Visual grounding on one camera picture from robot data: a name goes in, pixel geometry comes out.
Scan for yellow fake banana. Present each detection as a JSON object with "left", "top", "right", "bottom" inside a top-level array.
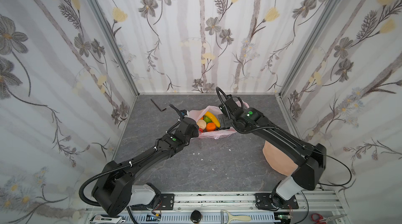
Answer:
[{"left": 205, "top": 111, "right": 220, "bottom": 128}]

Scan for green fake fruit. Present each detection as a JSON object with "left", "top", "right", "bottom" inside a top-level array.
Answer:
[{"left": 203, "top": 115, "right": 212, "bottom": 124}]

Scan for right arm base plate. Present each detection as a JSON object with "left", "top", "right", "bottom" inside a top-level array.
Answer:
[{"left": 254, "top": 193, "right": 299, "bottom": 211}]

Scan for beige fake fruit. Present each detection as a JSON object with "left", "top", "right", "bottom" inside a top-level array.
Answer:
[{"left": 197, "top": 119, "right": 207, "bottom": 130}]

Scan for black hex key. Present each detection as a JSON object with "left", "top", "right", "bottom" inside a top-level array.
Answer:
[{"left": 150, "top": 99, "right": 166, "bottom": 112}]

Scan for white utility knife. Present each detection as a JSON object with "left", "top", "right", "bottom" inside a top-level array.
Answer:
[{"left": 89, "top": 214, "right": 126, "bottom": 224}]

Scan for peach leaf-shaped plate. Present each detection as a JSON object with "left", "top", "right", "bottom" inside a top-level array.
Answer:
[{"left": 262, "top": 141, "right": 298, "bottom": 176}]

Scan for black round knob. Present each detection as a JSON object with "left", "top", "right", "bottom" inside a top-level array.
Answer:
[{"left": 190, "top": 210, "right": 203, "bottom": 224}]

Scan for pink plastic bag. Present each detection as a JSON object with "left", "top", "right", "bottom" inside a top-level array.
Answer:
[{"left": 187, "top": 106, "right": 236, "bottom": 139}]

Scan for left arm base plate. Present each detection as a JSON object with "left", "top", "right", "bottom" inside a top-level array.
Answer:
[{"left": 129, "top": 194, "right": 175, "bottom": 211}]

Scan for white slotted cable duct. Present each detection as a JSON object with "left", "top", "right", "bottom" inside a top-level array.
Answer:
[{"left": 133, "top": 211, "right": 281, "bottom": 224}]

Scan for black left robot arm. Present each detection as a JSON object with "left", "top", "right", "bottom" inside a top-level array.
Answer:
[{"left": 79, "top": 104, "right": 199, "bottom": 217}]

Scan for red handled scissors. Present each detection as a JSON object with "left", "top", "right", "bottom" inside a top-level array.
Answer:
[{"left": 311, "top": 213, "right": 347, "bottom": 224}]

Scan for orange fake orange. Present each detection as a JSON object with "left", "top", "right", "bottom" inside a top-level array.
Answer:
[{"left": 205, "top": 122, "right": 217, "bottom": 132}]

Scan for aluminium mounting rail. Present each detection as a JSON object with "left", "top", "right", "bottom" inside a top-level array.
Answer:
[{"left": 84, "top": 192, "right": 348, "bottom": 215}]

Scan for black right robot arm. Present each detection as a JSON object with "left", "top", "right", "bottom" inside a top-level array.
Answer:
[{"left": 216, "top": 87, "right": 339, "bottom": 211}]

